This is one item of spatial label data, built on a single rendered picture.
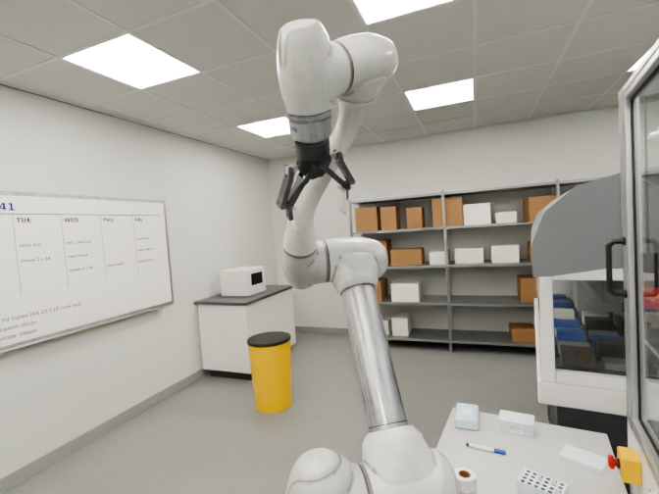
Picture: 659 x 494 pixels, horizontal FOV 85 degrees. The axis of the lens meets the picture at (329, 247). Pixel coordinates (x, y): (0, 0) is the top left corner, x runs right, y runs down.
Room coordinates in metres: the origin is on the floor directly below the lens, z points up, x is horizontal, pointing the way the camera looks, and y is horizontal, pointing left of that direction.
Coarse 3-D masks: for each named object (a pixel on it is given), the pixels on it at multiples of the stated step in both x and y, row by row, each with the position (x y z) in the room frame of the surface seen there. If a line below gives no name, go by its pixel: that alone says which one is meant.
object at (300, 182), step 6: (312, 168) 0.80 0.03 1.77; (300, 174) 0.83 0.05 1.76; (306, 174) 0.80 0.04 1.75; (312, 174) 0.81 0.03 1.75; (300, 180) 0.81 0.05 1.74; (306, 180) 0.81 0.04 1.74; (294, 186) 0.82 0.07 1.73; (300, 186) 0.81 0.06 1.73; (294, 192) 0.82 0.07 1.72; (300, 192) 0.82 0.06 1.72; (288, 198) 0.83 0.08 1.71; (294, 198) 0.82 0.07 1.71; (288, 204) 0.82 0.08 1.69; (294, 204) 0.83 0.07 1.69
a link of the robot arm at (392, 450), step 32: (352, 256) 1.06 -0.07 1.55; (384, 256) 1.10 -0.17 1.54; (352, 288) 1.03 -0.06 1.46; (352, 320) 1.00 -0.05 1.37; (384, 352) 0.94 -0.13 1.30; (384, 384) 0.89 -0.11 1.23; (384, 416) 0.85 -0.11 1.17; (384, 448) 0.80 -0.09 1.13; (416, 448) 0.80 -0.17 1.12; (384, 480) 0.76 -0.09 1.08; (416, 480) 0.76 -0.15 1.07; (448, 480) 0.77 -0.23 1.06
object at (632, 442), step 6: (630, 426) 1.11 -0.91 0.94; (630, 432) 1.11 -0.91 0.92; (630, 438) 1.11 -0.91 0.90; (630, 444) 1.12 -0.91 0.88; (636, 444) 1.04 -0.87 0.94; (636, 450) 1.04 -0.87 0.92; (642, 456) 0.98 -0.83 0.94; (642, 462) 0.98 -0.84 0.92; (642, 468) 0.98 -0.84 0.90; (648, 468) 0.93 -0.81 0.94; (642, 474) 0.99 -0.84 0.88; (648, 474) 0.93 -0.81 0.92; (642, 480) 0.99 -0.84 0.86; (648, 480) 0.93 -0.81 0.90; (654, 480) 0.88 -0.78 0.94; (642, 486) 0.99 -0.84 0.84; (648, 486) 0.93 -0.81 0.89; (654, 486) 0.89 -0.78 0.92; (642, 492) 0.99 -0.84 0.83; (654, 492) 0.89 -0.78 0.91
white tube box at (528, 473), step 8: (528, 472) 1.14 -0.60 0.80; (536, 472) 1.14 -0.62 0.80; (520, 480) 1.11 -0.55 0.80; (528, 480) 1.11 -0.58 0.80; (536, 480) 1.10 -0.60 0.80; (544, 480) 1.10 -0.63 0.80; (560, 480) 1.09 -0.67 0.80; (520, 488) 1.10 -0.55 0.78; (528, 488) 1.08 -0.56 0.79; (536, 488) 1.07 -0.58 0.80; (544, 488) 1.07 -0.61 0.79; (552, 488) 1.07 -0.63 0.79; (560, 488) 1.07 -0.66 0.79; (568, 488) 1.08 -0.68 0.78
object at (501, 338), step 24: (456, 192) 4.36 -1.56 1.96; (480, 192) 4.48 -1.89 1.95; (456, 264) 4.45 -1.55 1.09; (480, 264) 4.30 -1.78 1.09; (504, 264) 4.18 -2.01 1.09; (528, 264) 4.09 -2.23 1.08; (408, 336) 4.69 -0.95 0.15; (432, 336) 4.62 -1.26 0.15; (456, 336) 4.55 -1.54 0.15; (480, 336) 4.49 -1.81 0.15; (504, 336) 4.43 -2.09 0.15
